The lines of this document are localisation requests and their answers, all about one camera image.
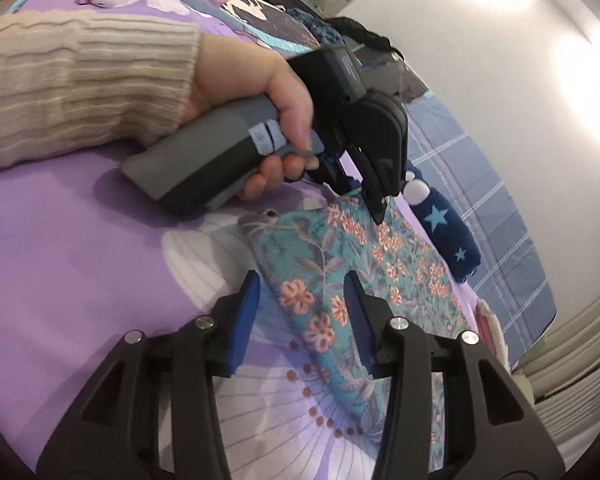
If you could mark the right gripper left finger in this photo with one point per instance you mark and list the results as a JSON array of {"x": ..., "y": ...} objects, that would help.
[{"x": 149, "y": 410}]

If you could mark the dark teal knitted blanket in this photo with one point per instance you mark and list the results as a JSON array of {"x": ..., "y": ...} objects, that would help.
[{"x": 324, "y": 33}]

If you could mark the purple floral bedsheet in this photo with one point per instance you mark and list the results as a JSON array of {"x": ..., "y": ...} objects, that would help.
[{"x": 84, "y": 257}]

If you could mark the navy star plush toy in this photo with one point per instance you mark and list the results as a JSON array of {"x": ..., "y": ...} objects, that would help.
[{"x": 447, "y": 231}]

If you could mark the beige knit sweater left sleeve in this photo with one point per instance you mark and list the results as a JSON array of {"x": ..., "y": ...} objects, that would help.
[{"x": 71, "y": 80}]

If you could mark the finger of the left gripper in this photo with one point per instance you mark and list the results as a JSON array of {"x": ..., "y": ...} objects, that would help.
[
  {"x": 325, "y": 169},
  {"x": 379, "y": 181}
]

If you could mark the person left hand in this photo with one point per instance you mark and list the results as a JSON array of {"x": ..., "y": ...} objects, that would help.
[{"x": 229, "y": 69}]

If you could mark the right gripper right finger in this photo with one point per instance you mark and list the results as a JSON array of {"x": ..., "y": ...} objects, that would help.
[{"x": 453, "y": 412}]

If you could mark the beige folded garment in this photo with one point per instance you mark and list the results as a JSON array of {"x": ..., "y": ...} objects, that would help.
[{"x": 490, "y": 332}]

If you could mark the beige curtain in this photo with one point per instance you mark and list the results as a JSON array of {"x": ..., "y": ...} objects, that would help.
[{"x": 563, "y": 369}]

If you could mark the teal floral shirt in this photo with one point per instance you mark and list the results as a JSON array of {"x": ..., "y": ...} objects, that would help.
[{"x": 305, "y": 255}]

